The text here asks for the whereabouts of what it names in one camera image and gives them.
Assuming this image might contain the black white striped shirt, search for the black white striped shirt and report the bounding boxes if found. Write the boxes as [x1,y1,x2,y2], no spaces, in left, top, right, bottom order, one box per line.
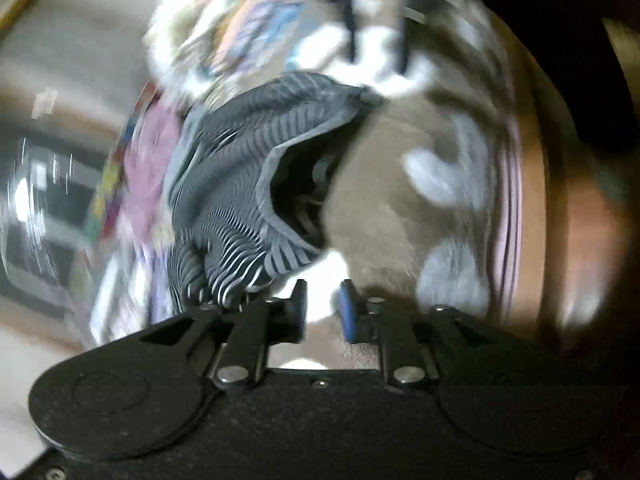
[168,72,383,309]

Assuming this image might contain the Mickey Mouse brown blanket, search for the Mickey Mouse brown blanket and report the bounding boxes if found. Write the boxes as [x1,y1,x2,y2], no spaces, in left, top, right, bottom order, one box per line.
[146,0,521,368]

